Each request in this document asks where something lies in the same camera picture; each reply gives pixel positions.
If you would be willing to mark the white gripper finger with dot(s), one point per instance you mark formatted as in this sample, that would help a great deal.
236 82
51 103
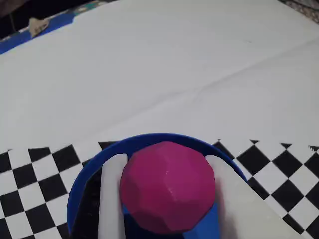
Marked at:
109 194
236 204

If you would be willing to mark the blue tape strip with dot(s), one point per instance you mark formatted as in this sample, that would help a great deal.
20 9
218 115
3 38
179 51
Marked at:
15 42

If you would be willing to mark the blue round box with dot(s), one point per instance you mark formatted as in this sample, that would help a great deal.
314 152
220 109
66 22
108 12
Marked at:
79 194

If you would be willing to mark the black white checkered mat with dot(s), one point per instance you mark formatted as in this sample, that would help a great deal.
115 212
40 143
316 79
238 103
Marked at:
159 74

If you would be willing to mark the crumpled beige tape scrap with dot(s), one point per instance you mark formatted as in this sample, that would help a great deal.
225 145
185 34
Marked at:
37 26

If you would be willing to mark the pink faceted ball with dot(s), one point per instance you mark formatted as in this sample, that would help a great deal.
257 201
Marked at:
167 189

